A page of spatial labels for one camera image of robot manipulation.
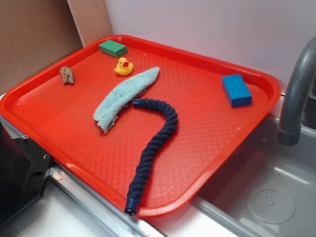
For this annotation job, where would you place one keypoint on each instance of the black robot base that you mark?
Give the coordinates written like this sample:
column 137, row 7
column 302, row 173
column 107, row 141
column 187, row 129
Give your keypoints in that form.
column 24, row 168

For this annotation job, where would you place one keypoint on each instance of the brown wood chip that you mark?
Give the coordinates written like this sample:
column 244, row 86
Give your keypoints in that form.
column 66, row 74

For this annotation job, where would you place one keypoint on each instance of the red plastic tray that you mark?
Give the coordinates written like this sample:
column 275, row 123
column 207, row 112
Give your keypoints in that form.
column 60, row 119

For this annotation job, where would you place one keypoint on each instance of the light blue folded cloth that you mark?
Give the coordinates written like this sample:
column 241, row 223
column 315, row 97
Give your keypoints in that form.
column 107, row 112

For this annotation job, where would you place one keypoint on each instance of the yellow rubber duck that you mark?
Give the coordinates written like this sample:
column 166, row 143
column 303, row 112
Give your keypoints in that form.
column 124, row 67

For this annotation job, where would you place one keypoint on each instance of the blue rectangular block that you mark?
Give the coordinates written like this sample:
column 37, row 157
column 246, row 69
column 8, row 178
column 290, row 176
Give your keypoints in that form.
column 236, row 91

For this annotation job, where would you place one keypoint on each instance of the green rectangular block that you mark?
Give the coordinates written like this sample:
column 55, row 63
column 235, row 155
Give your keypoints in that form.
column 113, row 48

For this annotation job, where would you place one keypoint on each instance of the light wooden board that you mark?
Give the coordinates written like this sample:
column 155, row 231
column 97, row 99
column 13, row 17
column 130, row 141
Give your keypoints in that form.
column 91, row 20

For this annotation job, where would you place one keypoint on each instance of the grey plastic sink basin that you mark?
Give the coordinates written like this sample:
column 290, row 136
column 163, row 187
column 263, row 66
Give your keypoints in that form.
column 264, row 189

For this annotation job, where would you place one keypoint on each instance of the grey sink faucet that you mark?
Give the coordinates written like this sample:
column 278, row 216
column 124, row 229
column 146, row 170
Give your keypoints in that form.
column 299, row 106

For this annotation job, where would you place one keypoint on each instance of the brown cardboard panel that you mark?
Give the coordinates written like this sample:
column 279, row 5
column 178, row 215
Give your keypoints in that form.
column 34, row 34

